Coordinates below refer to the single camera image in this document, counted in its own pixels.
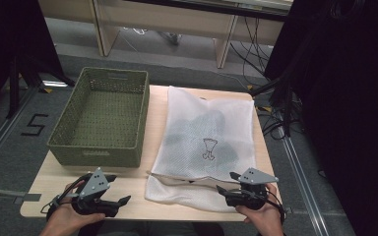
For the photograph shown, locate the person's legs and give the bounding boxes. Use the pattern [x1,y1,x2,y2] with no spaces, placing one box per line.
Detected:
[82,219,226,236]

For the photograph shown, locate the light wooden desk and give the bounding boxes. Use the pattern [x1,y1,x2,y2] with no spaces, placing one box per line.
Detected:
[38,0,293,70]

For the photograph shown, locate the hand-held gripper cable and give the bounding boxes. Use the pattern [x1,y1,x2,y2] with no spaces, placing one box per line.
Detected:
[265,192,287,224]
[39,172,94,218]

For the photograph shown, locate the grey tape strip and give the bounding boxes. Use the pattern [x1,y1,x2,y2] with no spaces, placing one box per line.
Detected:
[0,186,42,206]

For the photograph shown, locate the right hand-held gripper cable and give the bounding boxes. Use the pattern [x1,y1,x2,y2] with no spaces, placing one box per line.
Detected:
[265,192,287,224]

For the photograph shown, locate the black curtain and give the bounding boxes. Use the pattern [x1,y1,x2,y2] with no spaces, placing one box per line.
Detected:
[264,0,378,236]
[0,0,64,114]

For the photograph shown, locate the black garment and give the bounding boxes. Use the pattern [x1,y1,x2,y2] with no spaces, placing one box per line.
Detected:
[162,109,256,165]

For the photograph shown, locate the left hand-held gripper cable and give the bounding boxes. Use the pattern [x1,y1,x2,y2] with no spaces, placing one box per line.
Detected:
[39,172,94,218]

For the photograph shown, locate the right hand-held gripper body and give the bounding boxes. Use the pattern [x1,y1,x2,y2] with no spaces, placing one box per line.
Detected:
[225,167,280,211]

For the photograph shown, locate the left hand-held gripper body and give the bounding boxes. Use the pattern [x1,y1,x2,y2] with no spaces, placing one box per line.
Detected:
[71,167,123,218]

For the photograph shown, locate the black hanging cable bundle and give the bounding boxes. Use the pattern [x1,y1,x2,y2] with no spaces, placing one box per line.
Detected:
[229,16,277,87]

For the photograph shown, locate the person's right hand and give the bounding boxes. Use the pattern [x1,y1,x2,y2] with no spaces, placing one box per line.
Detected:
[235,183,285,236]

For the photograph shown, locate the person's left hand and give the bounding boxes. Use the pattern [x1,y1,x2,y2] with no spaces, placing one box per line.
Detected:
[42,182,106,236]

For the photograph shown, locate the green woven basket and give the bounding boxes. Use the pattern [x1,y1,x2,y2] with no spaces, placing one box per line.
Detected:
[46,67,151,169]

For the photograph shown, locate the black metal stand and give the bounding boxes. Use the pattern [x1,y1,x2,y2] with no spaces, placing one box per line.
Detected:
[250,76,293,138]

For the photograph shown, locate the white mesh laundry bag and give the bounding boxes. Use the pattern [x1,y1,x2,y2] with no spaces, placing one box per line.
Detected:
[144,86,258,213]

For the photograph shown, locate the black floor cable tangle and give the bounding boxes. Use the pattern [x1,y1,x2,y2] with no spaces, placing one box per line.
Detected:
[256,97,305,142]

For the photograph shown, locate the metal floor rail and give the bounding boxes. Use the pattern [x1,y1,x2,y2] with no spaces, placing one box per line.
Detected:
[0,87,37,176]
[280,134,330,236]

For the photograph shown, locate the black tripod stand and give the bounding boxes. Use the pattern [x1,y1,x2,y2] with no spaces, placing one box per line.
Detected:
[5,52,77,120]

